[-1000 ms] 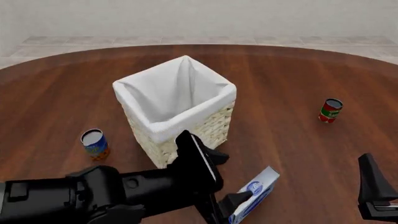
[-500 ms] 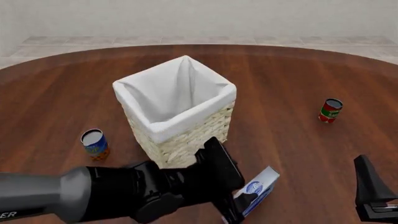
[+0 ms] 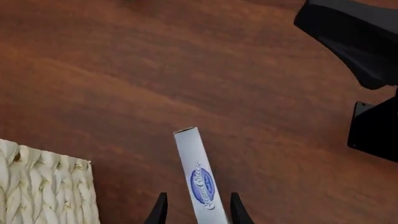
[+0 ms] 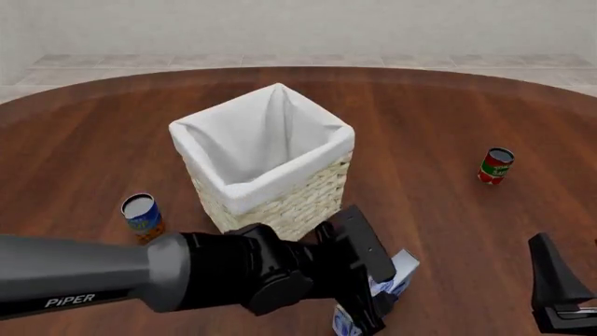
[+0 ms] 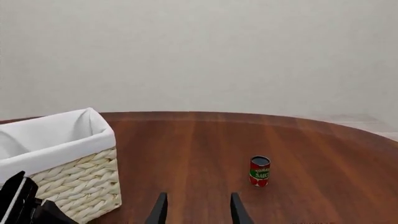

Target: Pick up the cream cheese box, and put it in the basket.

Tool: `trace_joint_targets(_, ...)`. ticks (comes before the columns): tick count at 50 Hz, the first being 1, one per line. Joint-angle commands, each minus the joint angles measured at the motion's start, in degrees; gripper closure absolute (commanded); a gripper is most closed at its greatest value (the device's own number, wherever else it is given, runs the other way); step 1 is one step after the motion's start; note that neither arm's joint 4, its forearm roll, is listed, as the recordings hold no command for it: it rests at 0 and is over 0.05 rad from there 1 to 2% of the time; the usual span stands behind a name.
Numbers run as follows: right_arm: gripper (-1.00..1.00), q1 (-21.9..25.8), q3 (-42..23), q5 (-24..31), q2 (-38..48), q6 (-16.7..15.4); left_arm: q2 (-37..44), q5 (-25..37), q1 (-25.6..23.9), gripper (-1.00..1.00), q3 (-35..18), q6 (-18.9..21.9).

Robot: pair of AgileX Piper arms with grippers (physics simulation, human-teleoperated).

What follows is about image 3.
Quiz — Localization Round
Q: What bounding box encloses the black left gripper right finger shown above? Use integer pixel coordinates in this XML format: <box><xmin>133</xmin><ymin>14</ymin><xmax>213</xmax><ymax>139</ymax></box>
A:
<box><xmin>230</xmin><ymin>192</ymin><xmax>256</xmax><ymax>224</ymax></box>

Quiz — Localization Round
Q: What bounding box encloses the white cream cheese box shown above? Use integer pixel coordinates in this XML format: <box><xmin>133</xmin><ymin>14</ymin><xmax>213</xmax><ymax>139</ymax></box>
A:
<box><xmin>172</xmin><ymin>126</ymin><xmax>231</xmax><ymax>224</ymax></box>

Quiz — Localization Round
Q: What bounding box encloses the small flat black plate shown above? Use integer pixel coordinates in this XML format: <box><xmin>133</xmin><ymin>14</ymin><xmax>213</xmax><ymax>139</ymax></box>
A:
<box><xmin>346</xmin><ymin>86</ymin><xmax>398</xmax><ymax>164</ymax></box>

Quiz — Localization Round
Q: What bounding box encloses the cream woven basket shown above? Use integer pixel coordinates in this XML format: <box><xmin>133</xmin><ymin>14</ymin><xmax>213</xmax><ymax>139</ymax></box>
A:
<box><xmin>0</xmin><ymin>138</ymin><xmax>101</xmax><ymax>224</ymax></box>

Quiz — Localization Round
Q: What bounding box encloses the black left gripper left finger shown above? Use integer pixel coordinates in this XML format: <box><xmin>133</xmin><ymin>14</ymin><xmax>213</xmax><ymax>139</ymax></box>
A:
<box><xmin>147</xmin><ymin>192</ymin><xmax>169</xmax><ymax>224</ymax></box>

